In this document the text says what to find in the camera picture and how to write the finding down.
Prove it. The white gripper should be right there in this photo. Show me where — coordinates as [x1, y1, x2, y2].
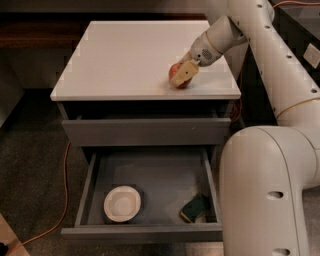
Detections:
[169, 32, 222, 88]

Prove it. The red apple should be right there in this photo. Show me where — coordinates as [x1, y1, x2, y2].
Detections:
[168, 63, 191, 89]

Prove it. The grey drawer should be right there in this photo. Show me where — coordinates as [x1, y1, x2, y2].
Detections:
[62, 115, 230, 147]
[61, 147, 222, 244]

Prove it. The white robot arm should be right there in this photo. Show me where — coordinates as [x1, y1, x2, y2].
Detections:
[169, 0, 320, 256]

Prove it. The grey drawer cabinet white top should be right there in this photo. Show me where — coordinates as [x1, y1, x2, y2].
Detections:
[49, 20, 242, 154]

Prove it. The grey top drawer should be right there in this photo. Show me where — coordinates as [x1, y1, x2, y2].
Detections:
[62, 115, 230, 147]

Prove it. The green yellow sponge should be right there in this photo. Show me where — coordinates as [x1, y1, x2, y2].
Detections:
[180, 193, 210, 223]

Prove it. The white ceramic bowl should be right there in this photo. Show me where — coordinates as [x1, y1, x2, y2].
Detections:
[104, 186, 141, 223]

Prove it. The dark wooden shelf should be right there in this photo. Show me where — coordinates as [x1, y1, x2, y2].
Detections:
[0, 12, 205, 49]

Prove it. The white wall outlet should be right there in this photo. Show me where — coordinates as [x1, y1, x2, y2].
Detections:
[303, 44, 320, 68]

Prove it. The orange cable on floor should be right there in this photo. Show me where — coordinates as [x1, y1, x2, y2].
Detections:
[4, 141, 72, 256]

